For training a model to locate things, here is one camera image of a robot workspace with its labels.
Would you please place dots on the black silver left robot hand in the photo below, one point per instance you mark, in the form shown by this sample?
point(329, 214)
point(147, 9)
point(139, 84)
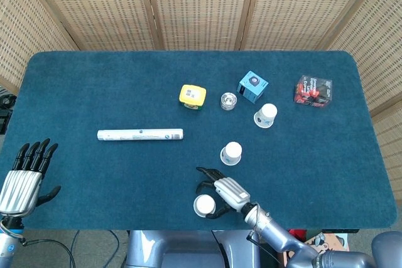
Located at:
point(19, 189)

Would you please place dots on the grey-blue robot torso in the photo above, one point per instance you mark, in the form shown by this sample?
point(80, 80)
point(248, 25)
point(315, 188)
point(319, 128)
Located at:
point(188, 249)

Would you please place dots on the clear round clip container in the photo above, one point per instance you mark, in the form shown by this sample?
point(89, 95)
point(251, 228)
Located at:
point(228, 101)

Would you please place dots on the white cup green flower print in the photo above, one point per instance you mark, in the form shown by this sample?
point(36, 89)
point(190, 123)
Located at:
point(204, 203)

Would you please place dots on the woven bamboo folding screen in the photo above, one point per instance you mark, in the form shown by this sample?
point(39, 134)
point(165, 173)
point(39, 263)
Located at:
point(201, 4)

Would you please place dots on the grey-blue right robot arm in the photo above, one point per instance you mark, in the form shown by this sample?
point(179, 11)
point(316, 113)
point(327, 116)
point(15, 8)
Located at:
point(276, 233)

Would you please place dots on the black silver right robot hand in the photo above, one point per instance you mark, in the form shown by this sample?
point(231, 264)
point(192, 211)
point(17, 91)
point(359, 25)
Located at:
point(232, 191)

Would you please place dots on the white plastic wrap roll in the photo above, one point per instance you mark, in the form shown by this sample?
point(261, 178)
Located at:
point(138, 135)

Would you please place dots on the clear box red black clips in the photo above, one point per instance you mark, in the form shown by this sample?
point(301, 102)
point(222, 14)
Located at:
point(314, 92)

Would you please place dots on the light blue cardboard box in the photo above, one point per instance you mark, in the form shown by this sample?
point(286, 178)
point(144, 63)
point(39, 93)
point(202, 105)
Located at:
point(252, 84)

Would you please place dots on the cartoon printed cardboard box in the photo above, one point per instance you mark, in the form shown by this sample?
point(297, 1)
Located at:
point(326, 239)

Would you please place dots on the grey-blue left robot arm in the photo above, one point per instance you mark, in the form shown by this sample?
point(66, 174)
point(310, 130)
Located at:
point(7, 246)

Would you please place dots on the dark blue table cloth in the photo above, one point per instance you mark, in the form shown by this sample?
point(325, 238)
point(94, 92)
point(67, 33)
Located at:
point(125, 180)

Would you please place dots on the white cup blue flower print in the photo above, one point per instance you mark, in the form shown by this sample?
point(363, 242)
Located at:
point(233, 150)

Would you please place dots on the white cup fern leaf print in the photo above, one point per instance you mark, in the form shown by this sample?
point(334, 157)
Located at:
point(268, 111)

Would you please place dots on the green tub yellow lid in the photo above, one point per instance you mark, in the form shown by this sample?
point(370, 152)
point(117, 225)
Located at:
point(192, 94)

